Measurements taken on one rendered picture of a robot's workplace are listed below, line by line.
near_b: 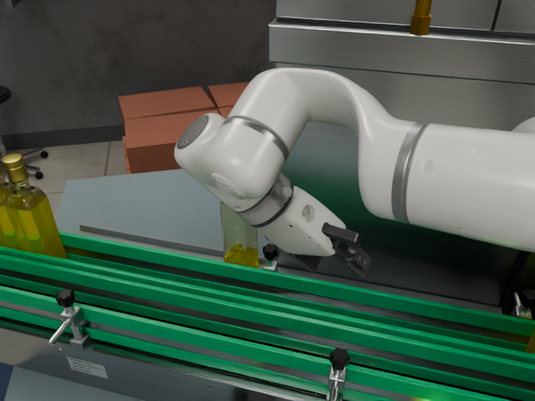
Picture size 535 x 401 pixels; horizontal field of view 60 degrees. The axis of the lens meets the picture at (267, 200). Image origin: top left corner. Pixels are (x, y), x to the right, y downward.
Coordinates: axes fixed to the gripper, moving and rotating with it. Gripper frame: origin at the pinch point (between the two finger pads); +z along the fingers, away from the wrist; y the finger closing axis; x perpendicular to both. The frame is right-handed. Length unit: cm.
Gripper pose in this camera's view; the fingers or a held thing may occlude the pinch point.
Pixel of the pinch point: (337, 262)
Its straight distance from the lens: 67.9
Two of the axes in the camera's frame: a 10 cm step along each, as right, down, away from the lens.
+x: -4.2, 8.2, -3.9
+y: -6.4, 0.3, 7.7
